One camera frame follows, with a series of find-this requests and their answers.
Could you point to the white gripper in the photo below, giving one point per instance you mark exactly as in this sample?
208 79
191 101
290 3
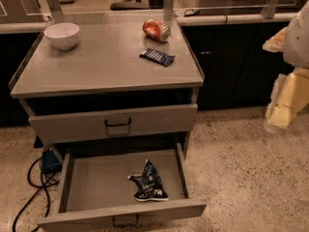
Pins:
297 43

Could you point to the blue chip bag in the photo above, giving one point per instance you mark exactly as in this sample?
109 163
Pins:
150 187

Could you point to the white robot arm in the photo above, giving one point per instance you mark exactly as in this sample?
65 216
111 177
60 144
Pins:
296 44

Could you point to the grey drawer cabinet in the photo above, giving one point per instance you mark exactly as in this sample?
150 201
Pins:
104 72

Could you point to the grey open middle drawer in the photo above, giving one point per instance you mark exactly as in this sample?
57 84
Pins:
94 188

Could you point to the grey top drawer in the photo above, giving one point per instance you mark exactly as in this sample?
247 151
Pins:
83 126

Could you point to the dark lower cabinets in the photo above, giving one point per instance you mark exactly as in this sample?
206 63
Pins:
238 72

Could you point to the blue candy bar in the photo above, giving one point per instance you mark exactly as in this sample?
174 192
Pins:
157 57

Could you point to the red soda can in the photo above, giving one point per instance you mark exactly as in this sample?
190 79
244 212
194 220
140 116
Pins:
156 30

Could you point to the white ceramic bowl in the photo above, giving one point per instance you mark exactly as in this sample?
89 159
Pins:
63 36

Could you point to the blue power box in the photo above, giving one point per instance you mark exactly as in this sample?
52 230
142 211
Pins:
49 163

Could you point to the black top drawer handle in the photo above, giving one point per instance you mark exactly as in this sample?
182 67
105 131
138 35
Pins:
117 122

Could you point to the black drawer handle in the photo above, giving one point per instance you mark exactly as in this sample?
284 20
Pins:
117 122
125 221

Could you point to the black middle drawer handle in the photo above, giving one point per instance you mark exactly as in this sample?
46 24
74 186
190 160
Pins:
125 221

